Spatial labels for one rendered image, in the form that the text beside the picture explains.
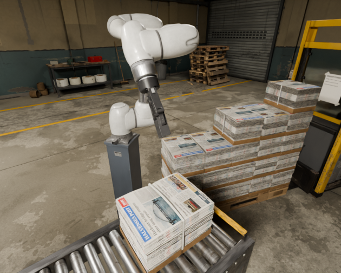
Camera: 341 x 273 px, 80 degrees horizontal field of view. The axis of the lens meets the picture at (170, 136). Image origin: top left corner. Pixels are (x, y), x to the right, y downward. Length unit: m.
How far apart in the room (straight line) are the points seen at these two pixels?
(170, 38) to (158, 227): 0.72
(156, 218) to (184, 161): 0.86
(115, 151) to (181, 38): 1.06
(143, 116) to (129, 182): 0.56
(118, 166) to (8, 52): 6.34
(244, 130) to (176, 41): 1.27
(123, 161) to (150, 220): 0.80
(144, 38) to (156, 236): 0.73
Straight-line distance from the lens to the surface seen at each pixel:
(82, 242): 1.22
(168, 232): 0.90
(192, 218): 0.95
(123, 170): 1.68
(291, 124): 2.25
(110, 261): 1.12
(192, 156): 1.71
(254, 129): 1.96
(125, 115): 1.48
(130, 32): 0.78
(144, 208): 0.97
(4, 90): 7.76
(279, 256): 2.26
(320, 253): 2.44
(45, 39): 7.70
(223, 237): 1.19
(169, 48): 0.79
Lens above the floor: 1.73
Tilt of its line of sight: 27 degrees down
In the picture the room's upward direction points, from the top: straight up
